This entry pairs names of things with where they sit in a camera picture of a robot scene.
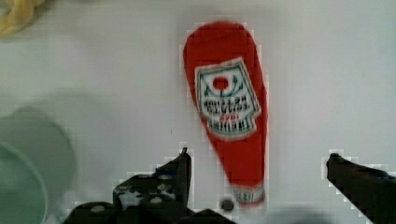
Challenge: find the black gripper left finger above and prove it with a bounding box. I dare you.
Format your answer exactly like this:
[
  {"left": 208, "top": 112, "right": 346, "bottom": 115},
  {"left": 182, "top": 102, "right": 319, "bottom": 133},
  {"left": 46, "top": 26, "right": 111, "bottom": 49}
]
[{"left": 64, "top": 149, "right": 233, "bottom": 224}]

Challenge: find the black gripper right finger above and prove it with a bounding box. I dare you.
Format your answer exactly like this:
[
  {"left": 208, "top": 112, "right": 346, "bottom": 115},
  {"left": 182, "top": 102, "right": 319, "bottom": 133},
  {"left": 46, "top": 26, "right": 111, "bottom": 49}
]
[{"left": 326, "top": 153, "right": 396, "bottom": 224}]

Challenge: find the red ketchup bottle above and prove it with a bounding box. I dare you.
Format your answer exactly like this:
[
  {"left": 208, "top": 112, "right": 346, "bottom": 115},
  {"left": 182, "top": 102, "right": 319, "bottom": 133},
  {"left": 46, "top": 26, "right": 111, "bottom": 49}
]
[{"left": 183, "top": 21, "right": 268, "bottom": 207}]

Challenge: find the green metal cup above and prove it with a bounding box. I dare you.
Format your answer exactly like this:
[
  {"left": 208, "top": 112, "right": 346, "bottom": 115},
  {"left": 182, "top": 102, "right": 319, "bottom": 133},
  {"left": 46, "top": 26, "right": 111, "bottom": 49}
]
[{"left": 0, "top": 107, "right": 76, "bottom": 224}]

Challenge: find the peeled banana toy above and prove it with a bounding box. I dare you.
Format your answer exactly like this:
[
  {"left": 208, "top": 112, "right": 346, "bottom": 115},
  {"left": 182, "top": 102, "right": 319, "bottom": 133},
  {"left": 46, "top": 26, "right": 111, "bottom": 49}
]
[{"left": 0, "top": 0, "right": 46, "bottom": 36}]

